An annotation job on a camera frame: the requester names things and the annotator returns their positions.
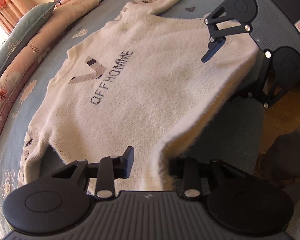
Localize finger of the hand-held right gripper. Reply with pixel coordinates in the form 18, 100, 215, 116
242, 50, 290, 110
201, 0, 253, 63

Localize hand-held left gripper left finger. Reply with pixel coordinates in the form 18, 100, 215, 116
50, 146, 135, 201

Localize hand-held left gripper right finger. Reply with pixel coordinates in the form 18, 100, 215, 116
170, 156, 243, 200

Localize cream knit sweater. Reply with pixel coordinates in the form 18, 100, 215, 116
17, 0, 259, 193

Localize person's grey trousers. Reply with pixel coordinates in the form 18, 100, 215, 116
259, 120, 300, 240

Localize blue floral bed sheet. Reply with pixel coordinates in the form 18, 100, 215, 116
0, 0, 265, 230

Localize pink floral quilt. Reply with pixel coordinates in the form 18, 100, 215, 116
0, 0, 100, 143

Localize teal floral pillow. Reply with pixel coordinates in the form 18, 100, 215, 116
0, 1, 62, 88

